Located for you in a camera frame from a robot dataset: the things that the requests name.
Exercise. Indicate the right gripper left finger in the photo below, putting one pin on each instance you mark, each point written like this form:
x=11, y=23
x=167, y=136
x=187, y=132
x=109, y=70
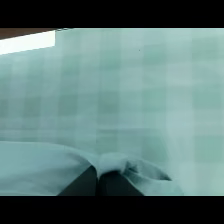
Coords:
x=83, y=185

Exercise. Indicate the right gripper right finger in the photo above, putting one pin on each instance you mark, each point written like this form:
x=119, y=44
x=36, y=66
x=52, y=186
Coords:
x=115, y=185

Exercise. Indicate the pale blue garment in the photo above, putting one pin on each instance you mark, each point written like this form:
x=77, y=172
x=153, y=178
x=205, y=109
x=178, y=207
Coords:
x=40, y=168

